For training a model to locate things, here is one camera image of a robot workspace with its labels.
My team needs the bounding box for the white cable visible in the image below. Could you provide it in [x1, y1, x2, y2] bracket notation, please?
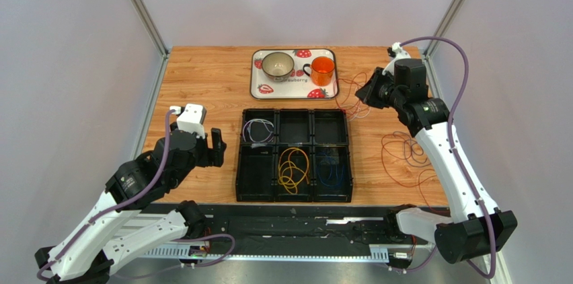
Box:
[241, 118, 275, 143]
[346, 104, 371, 122]

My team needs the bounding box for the yellow cable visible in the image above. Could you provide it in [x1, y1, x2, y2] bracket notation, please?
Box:
[277, 146, 311, 194]

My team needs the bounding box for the blue cable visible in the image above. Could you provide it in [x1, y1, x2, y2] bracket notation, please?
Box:
[317, 151, 346, 186]

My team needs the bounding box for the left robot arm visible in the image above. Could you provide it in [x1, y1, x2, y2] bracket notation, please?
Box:
[34, 128, 227, 283]

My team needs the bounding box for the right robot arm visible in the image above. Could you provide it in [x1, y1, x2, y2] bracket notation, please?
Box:
[355, 59, 518, 264]

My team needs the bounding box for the orange mug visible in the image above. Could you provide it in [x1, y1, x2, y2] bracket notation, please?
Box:
[303, 57, 336, 87]

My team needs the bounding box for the black six-compartment organizer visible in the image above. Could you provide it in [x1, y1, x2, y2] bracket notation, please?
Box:
[235, 108, 354, 203]

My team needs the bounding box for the strawberry pattern tray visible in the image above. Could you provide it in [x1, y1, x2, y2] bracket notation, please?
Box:
[250, 48, 339, 100]

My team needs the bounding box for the grey ceramic bowl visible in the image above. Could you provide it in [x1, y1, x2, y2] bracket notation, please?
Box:
[262, 51, 295, 82]

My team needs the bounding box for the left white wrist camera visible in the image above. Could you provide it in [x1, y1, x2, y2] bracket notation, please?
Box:
[169, 104, 207, 139]

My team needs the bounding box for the dark purple cable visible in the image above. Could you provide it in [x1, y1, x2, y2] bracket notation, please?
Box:
[393, 131, 433, 168]

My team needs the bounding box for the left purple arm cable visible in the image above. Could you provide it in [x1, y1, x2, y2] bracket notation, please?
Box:
[36, 108, 236, 281]

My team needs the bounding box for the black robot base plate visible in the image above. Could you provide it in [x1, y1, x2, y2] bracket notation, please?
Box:
[199, 204, 425, 257]

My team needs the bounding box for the aluminium frame rail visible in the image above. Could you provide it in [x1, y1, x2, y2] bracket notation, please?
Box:
[80, 211, 513, 284]

